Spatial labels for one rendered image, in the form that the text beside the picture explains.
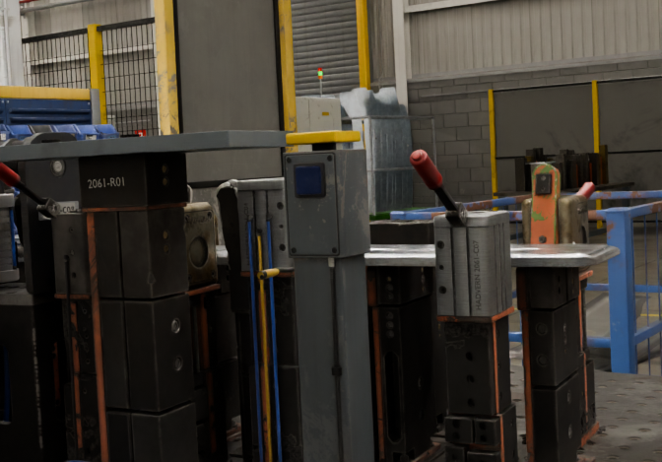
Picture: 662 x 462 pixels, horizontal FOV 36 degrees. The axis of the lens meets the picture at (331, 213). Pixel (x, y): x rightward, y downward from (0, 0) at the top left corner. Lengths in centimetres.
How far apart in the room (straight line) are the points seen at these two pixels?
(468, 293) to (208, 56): 365
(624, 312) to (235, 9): 261
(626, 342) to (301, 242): 212
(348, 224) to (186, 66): 359
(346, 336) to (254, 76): 398
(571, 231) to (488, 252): 34
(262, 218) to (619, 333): 197
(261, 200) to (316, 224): 23
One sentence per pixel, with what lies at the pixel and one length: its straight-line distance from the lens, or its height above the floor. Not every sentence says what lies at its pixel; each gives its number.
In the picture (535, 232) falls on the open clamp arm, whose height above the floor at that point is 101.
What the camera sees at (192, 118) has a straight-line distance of 461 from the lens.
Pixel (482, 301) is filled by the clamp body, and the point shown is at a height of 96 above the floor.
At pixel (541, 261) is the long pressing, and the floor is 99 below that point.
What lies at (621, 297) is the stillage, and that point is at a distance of 308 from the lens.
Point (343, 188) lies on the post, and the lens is 104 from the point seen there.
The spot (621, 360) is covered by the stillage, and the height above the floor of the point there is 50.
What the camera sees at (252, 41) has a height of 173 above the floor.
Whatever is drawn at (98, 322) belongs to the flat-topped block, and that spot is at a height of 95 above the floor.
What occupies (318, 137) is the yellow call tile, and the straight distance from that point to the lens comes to 105.
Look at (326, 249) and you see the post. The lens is 105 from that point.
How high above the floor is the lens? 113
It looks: 3 degrees down
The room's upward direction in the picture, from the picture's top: 3 degrees counter-clockwise
